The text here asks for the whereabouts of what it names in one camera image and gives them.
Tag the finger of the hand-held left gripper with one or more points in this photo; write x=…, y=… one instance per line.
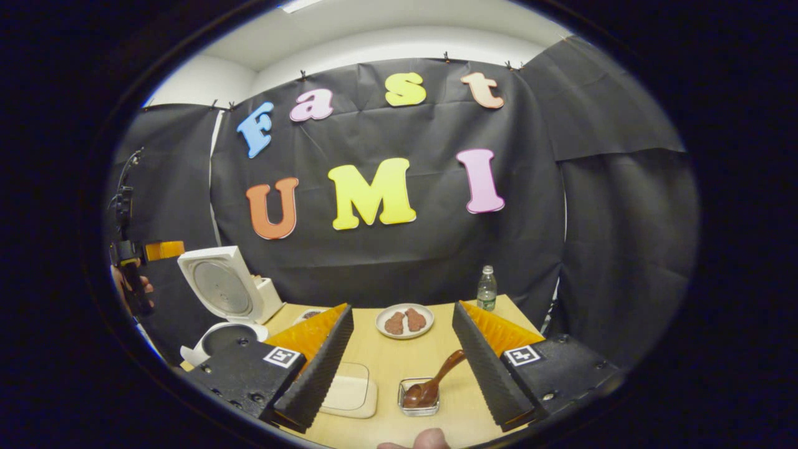
x=163, y=250

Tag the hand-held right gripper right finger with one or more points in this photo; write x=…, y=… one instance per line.
x=489, y=374

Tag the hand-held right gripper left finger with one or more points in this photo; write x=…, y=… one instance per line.
x=315, y=374

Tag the clear dish of rice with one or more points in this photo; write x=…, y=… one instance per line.
x=352, y=393

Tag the brown wooden spoon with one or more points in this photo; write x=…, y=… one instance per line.
x=424, y=393

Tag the white rice cooker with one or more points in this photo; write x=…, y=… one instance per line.
x=221, y=287

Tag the clear chopstick holder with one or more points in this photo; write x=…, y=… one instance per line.
x=404, y=408

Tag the white divided bean dish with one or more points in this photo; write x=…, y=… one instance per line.
x=308, y=315

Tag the white round plate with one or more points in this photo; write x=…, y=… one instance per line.
x=381, y=324

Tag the clear plastic bottle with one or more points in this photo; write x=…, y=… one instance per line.
x=486, y=290

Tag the white toaster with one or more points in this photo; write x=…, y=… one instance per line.
x=272, y=300

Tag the brown meat piece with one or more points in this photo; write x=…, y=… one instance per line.
x=394, y=323
x=416, y=319

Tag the black backdrop cloth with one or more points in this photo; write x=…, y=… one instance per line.
x=405, y=262

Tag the long ceiling light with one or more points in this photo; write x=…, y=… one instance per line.
x=299, y=5

